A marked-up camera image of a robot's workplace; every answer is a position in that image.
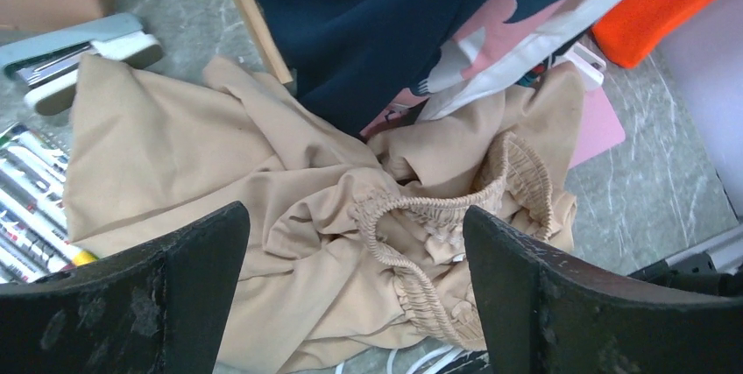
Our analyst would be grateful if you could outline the beige shorts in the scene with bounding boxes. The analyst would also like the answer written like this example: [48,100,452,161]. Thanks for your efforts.
[63,57,585,373]

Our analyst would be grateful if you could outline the wooden clothes rack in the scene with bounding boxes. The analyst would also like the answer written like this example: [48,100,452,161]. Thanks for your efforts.
[233,0,294,85]

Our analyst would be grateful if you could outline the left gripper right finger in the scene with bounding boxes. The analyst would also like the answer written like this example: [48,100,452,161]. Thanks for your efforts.
[463,207,742,373]

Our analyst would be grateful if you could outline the orange shorts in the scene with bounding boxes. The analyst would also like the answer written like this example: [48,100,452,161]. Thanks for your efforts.
[591,0,714,68]

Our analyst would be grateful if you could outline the pink patterned shorts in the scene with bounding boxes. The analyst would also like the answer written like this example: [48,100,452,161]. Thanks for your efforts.
[361,0,565,138]

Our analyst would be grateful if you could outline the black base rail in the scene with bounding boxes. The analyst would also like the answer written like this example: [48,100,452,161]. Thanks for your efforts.
[629,225,742,297]

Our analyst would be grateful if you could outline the white stapler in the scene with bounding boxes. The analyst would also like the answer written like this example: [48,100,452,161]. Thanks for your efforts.
[553,42,607,91]

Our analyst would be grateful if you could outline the navy blue shorts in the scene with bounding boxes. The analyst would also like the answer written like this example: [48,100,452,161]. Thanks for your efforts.
[258,0,485,136]

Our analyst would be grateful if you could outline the grey stapler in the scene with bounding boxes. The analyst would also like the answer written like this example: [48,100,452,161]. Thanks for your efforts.
[1,12,164,116]

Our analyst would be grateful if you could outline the white shorts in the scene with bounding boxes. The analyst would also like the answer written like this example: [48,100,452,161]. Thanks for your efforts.
[415,0,675,123]

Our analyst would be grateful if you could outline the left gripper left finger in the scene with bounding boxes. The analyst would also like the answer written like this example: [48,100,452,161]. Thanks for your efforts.
[1,202,250,373]

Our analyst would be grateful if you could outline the pink mat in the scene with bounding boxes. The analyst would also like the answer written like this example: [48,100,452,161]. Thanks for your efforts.
[569,88,626,169]

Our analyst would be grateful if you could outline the pack of coloured markers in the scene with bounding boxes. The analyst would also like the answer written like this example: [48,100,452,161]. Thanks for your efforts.
[1,123,98,283]

